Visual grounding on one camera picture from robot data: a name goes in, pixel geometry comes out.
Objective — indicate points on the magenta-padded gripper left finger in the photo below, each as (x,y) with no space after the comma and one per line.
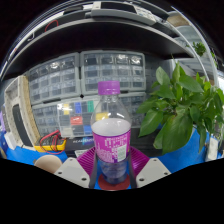
(73,170)

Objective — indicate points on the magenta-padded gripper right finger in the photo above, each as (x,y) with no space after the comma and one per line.
(153,170)

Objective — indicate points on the clear bottle with purple cap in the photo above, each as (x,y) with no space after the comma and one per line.
(111,133)

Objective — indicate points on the dark box with label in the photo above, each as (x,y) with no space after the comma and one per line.
(80,143)

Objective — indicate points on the yellow multimeter with leads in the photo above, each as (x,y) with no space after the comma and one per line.
(60,145)

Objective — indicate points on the plain black box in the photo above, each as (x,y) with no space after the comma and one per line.
(143,143)

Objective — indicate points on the flat round red coaster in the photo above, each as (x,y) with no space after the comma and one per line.
(103,185)

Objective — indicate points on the grey small-drawer cabinet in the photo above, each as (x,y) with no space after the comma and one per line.
(113,71)
(55,78)
(133,106)
(45,118)

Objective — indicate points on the green potted plant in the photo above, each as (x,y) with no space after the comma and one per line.
(180,113)

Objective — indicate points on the black zip case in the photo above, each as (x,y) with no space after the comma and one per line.
(21,126)

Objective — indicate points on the dark overhead shelf unit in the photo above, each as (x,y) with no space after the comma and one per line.
(100,36)

